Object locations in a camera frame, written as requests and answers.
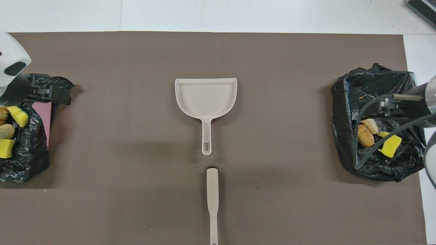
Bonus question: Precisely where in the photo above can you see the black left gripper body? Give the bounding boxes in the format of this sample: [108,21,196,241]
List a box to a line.
[0,74,51,107]

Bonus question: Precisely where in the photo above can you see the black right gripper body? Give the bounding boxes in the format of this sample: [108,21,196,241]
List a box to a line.
[388,83,431,118]

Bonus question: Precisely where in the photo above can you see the yellow sponge chunk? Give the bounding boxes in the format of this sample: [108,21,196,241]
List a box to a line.
[377,132,402,158]
[0,139,16,159]
[7,106,29,128]

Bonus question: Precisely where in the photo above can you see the brown toy bread roll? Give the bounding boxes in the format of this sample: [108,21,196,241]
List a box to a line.
[356,125,375,148]

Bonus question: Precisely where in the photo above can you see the pale toy pastry piece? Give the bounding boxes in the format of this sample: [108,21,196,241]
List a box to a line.
[0,124,15,140]

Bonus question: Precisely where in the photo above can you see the beige plastic dustpan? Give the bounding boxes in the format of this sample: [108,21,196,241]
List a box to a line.
[175,78,238,156]

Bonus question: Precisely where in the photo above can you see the beige brush with black bristles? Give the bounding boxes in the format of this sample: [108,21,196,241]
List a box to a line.
[206,166,219,245]

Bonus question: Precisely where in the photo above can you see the pink plastic bin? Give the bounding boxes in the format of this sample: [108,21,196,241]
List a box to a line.
[32,101,52,148]

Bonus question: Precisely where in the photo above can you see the black bag lined open bin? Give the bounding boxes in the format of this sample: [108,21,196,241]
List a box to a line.
[331,63,430,183]

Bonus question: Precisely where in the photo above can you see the crumpled black trash bag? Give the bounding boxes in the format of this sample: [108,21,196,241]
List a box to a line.
[0,72,75,182]

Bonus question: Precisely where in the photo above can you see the dark ribbed corner object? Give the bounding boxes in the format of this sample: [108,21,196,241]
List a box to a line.
[406,0,436,28]

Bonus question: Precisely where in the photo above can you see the brown table mat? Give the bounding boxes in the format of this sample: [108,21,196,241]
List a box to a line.
[0,32,427,245]

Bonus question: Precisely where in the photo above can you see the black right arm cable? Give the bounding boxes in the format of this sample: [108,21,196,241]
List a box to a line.
[354,94,436,169]

